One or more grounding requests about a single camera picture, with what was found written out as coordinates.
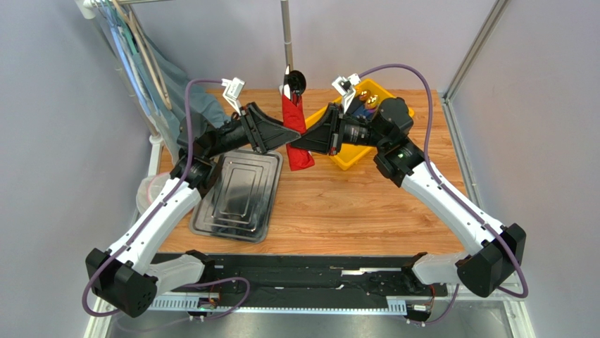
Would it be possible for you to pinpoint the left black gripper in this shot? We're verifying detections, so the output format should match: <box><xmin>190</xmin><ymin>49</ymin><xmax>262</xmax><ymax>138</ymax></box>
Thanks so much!
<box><xmin>204</xmin><ymin>103</ymin><xmax>300</xmax><ymax>161</ymax></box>

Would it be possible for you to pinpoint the red paper napkin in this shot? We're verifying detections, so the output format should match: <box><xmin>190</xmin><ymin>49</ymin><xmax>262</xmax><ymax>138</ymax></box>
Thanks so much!
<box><xmin>281</xmin><ymin>94</ymin><xmax>315</xmax><ymax>171</ymax></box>

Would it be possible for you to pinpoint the black knife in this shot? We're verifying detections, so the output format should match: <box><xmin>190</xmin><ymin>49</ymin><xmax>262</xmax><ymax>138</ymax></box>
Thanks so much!
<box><xmin>282</xmin><ymin>64</ymin><xmax>291</xmax><ymax>99</ymax></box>

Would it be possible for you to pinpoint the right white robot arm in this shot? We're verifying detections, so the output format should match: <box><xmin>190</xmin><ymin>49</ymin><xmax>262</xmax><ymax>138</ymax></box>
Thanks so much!
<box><xmin>292</xmin><ymin>98</ymin><xmax>529</xmax><ymax>299</ymax></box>

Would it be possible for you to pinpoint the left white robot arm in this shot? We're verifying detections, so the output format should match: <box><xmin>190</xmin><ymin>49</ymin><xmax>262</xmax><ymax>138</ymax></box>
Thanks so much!
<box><xmin>82</xmin><ymin>102</ymin><xmax>301</xmax><ymax>318</ymax></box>

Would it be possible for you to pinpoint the blue napkin roll gold spoon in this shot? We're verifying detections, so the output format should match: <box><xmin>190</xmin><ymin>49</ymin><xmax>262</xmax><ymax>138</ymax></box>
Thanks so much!
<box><xmin>352</xmin><ymin>95</ymin><xmax>380</xmax><ymax>120</ymax></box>

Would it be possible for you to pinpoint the black napkin roll gold spoon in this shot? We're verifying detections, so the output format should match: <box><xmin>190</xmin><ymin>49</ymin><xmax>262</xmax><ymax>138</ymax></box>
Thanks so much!
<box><xmin>358</xmin><ymin>90</ymin><xmax>371</xmax><ymax>102</ymax></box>

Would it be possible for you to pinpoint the yellow plastic bin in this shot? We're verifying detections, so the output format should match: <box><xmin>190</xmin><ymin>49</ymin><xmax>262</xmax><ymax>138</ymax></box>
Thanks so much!
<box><xmin>306</xmin><ymin>79</ymin><xmax>423</xmax><ymax>170</ymax></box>

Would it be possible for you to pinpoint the metal tray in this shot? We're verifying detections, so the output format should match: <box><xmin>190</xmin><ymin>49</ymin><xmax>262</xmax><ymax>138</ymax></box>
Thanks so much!
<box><xmin>189</xmin><ymin>149</ymin><xmax>283</xmax><ymax>244</ymax></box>

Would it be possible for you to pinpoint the grey-blue hanging cloth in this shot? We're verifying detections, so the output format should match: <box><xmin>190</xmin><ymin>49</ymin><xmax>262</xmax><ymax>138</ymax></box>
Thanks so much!
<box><xmin>105</xmin><ymin>4</ymin><xmax>230</xmax><ymax>151</ymax></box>

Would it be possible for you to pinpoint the metal pole white base stand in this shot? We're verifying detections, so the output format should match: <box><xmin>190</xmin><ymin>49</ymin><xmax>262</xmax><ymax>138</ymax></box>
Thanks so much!
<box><xmin>280</xmin><ymin>0</ymin><xmax>294</xmax><ymax>70</ymax></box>

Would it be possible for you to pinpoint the wooden clothes hanger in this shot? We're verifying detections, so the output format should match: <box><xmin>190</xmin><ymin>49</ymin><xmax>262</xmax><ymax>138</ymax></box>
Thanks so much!
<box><xmin>112</xmin><ymin>0</ymin><xmax>172</xmax><ymax>110</ymax></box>

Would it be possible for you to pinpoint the white pink mesh cover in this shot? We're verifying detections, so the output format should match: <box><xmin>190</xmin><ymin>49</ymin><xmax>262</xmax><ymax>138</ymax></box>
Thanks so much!
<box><xmin>136</xmin><ymin>173</ymin><xmax>170</xmax><ymax>215</ymax></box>

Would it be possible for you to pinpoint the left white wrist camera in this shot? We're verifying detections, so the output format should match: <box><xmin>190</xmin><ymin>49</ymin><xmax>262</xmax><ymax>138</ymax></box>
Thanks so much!
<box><xmin>221</xmin><ymin>77</ymin><xmax>245</xmax><ymax>115</ymax></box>

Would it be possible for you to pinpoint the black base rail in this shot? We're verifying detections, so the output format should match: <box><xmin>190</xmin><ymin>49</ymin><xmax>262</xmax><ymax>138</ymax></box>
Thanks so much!
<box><xmin>177</xmin><ymin>253</ymin><xmax>459</xmax><ymax>310</ymax></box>

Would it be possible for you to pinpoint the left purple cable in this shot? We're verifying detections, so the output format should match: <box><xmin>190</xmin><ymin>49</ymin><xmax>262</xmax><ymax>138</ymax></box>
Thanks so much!
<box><xmin>82</xmin><ymin>78</ymin><xmax>251</xmax><ymax>323</ymax></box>

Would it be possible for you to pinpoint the purple cable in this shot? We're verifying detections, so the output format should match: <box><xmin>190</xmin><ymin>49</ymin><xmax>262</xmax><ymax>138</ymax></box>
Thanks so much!
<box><xmin>358</xmin><ymin>63</ymin><xmax>530</xmax><ymax>327</ymax></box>
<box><xmin>82</xmin><ymin>78</ymin><xmax>251</xmax><ymax>323</ymax></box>

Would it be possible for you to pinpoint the aluminium frame post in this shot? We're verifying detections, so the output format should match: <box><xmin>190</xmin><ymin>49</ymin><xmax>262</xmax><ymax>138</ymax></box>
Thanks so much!
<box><xmin>443</xmin><ymin>0</ymin><xmax>511</xmax><ymax>101</ymax></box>

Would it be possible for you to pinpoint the white clothes rack post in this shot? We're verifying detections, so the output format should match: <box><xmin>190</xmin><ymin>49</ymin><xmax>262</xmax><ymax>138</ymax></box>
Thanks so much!
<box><xmin>75</xmin><ymin>0</ymin><xmax>165</xmax><ymax>146</ymax></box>

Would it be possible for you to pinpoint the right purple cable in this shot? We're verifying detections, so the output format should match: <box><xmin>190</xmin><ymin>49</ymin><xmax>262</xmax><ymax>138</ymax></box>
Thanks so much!
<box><xmin>358</xmin><ymin>63</ymin><xmax>530</xmax><ymax>327</ymax></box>

